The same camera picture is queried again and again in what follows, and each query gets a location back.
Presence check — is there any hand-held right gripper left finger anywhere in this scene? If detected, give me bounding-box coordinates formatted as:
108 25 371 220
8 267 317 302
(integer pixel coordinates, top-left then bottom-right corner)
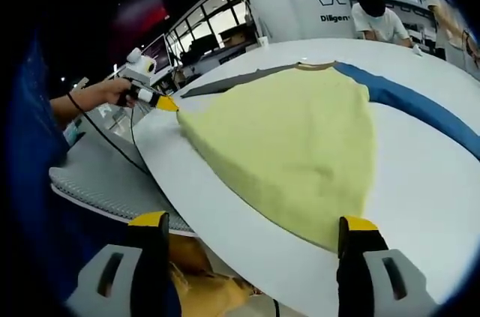
67 211 172 317

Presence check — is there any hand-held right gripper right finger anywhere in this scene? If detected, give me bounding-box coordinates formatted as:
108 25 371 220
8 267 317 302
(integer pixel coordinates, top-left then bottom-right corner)
336 215 440 317

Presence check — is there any yellow blue grey garment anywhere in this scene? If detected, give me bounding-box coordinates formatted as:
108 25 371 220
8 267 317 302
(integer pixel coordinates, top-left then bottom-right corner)
175 60 480 254

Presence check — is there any person's left hand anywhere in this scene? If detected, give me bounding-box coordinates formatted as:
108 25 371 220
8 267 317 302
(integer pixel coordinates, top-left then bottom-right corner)
100 80 138 108

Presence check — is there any monitor with lit screen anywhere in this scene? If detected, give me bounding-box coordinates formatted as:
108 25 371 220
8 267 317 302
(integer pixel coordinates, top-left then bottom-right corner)
144 34 170 74

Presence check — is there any grey mesh chair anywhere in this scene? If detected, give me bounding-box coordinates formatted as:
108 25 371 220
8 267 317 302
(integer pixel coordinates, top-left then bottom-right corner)
48 140 196 238

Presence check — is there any mustard yellow cloth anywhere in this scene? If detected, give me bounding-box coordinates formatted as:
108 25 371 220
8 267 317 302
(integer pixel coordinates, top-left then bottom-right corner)
168 234 263 317

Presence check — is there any cardboard box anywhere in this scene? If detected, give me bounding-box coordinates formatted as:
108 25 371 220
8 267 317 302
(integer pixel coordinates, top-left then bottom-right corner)
219 26 248 46

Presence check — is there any person's blue clothing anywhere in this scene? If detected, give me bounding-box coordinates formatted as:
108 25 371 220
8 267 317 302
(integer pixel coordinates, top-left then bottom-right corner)
7 31 76 317

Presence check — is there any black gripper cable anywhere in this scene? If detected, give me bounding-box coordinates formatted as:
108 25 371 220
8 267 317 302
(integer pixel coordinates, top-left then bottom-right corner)
68 91 152 176

